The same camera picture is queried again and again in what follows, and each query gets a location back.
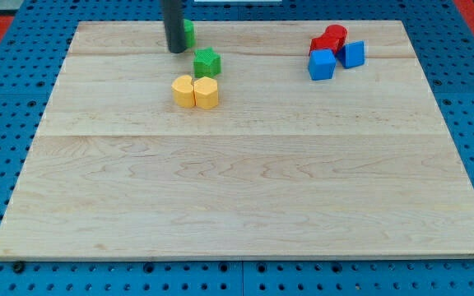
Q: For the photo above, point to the yellow hexagon block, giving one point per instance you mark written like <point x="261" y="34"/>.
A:
<point x="206" y="93"/>

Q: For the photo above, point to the yellow heart block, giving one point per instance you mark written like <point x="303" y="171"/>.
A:
<point x="183" y="91"/>

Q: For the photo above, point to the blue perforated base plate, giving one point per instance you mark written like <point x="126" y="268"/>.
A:
<point x="32" y="52"/>

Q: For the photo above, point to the blue triangular block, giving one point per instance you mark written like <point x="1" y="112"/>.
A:
<point x="352" y="54"/>

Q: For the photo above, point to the green circle block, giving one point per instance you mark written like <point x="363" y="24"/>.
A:
<point x="189" y="31"/>

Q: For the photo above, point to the red cylinder block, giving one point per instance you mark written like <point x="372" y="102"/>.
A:
<point x="338" y="32"/>

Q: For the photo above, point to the blue cube block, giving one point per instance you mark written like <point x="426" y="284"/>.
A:
<point x="322" y="63"/>

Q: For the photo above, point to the red angular block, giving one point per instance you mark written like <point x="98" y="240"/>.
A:
<point x="325" y="42"/>

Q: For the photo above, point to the wooden board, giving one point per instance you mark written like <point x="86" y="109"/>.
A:
<point x="284" y="168"/>

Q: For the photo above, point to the green star block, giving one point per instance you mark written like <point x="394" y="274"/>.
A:
<point x="206" y="62"/>

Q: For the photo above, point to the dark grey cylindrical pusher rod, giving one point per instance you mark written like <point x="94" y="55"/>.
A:
<point x="172" y="14"/>

